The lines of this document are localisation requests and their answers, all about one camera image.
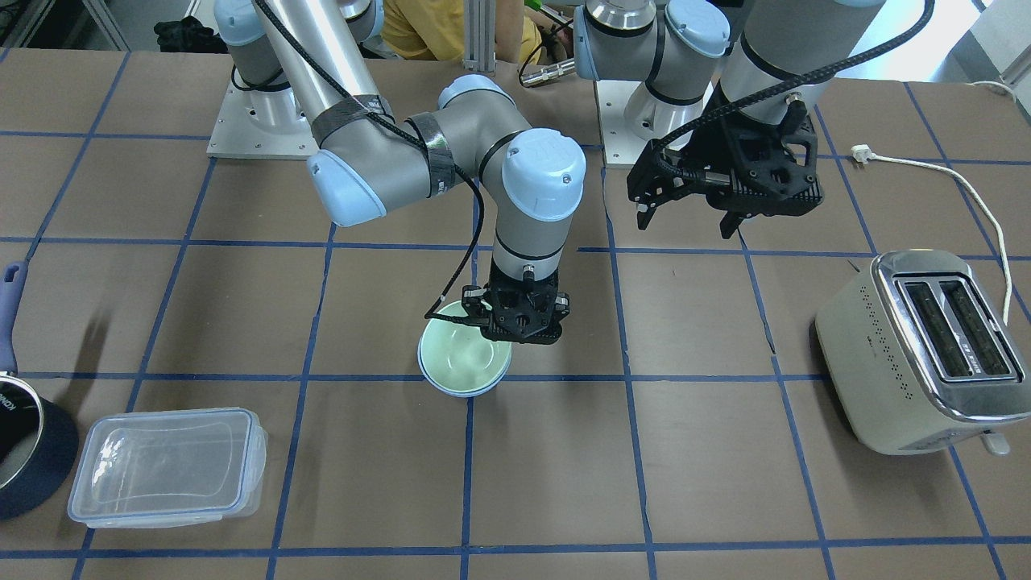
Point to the dark blue saucepan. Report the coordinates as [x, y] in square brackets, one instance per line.
[39, 439]

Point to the aluminium frame post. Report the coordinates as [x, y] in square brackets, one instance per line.
[479, 37]

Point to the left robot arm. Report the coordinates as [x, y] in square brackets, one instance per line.
[687, 59]

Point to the silver two-slot toaster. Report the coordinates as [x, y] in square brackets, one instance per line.
[920, 358]

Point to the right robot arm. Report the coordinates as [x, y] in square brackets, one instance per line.
[366, 164]

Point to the green bowl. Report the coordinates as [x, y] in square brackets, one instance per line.
[455, 341]

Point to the clear plastic food container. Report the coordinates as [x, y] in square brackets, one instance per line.
[171, 468]

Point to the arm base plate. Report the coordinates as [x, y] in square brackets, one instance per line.
[260, 125]
[628, 129]

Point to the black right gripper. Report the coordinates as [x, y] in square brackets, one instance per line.
[478, 305]

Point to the blue bowl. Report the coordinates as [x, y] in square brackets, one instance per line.
[466, 377]

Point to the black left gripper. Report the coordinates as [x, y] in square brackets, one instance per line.
[709, 145]

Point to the person in yellow shirt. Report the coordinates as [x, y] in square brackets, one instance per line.
[435, 31]

